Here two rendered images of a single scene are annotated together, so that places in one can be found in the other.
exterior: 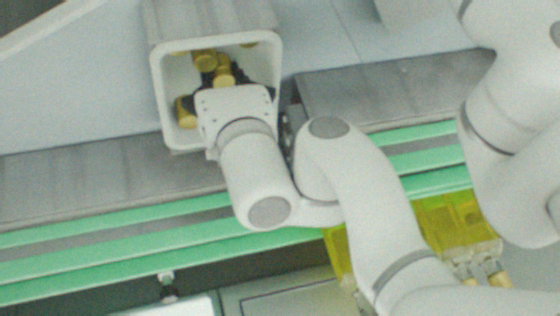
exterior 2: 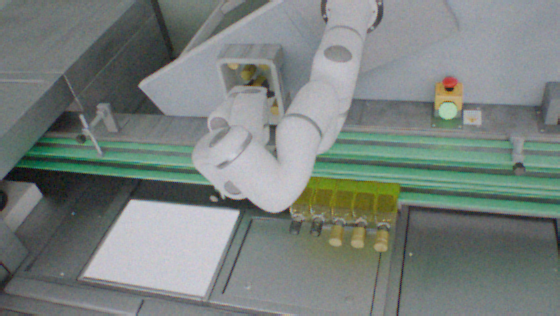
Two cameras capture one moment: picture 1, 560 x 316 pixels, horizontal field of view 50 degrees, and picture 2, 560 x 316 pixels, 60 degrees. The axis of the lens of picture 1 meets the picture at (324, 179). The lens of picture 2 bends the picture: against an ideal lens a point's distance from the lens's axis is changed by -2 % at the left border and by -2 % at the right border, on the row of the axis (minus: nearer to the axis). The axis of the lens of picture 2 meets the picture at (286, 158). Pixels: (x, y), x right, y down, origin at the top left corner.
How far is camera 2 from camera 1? 82 cm
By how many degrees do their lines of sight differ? 34
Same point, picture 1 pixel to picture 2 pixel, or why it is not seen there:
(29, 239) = (166, 149)
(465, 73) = (404, 112)
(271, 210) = (219, 124)
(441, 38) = (394, 89)
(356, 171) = (241, 103)
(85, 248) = (183, 157)
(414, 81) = (369, 110)
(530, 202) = not seen: hidden behind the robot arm
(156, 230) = not seen: hidden behind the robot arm
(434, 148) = (359, 144)
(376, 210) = (239, 119)
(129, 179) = not seen: hidden behind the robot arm
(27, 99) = (184, 87)
